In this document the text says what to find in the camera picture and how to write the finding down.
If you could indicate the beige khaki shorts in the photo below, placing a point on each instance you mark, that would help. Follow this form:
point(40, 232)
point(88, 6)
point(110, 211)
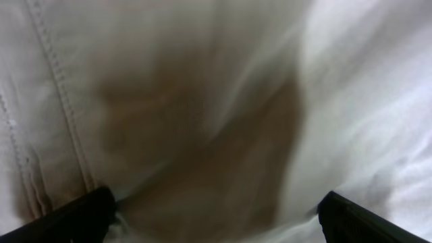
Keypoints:
point(216, 121)

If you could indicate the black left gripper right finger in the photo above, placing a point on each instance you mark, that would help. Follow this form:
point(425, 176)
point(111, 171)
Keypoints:
point(344, 221)

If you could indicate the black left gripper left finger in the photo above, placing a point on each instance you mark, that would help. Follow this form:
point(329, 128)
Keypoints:
point(84, 220)

